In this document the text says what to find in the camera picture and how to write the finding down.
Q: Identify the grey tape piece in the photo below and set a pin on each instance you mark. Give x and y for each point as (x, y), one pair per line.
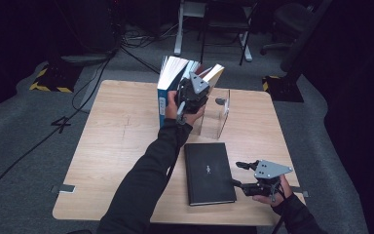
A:
(300, 191)
(64, 188)

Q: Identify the black hardcover book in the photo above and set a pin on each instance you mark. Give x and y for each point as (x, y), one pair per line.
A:
(209, 175)

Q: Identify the dark office chair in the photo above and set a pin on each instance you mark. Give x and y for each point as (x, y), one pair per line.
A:
(289, 16)

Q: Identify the person's left hand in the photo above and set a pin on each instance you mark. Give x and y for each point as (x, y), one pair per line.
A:
(171, 107)

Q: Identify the black base with striped tape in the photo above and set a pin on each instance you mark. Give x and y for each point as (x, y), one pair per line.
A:
(58, 78)

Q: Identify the dark stand with round base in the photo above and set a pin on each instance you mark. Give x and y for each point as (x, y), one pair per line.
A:
(84, 59)

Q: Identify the black stand with striped base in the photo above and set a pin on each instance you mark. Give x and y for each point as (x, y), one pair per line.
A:
(292, 58)

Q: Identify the white desk frame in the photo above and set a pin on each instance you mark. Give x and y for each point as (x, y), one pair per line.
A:
(178, 39)

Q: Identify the thin light blue book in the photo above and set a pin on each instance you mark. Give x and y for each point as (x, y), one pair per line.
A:
(192, 66)

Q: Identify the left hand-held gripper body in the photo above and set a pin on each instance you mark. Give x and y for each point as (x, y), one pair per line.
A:
(191, 97)

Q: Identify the thick blue book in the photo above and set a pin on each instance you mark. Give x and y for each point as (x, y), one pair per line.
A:
(170, 74)

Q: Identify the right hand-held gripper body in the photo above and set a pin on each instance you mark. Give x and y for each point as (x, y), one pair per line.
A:
(269, 170)

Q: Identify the clear acrylic book rack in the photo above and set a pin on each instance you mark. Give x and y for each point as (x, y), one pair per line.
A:
(216, 120)

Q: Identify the dark round table grommet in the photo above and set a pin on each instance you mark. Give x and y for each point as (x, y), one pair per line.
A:
(220, 101)

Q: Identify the black folding chair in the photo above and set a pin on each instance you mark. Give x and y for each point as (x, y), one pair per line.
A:
(227, 26)

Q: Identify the person's right hand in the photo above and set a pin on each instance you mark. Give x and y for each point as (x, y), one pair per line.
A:
(284, 193)

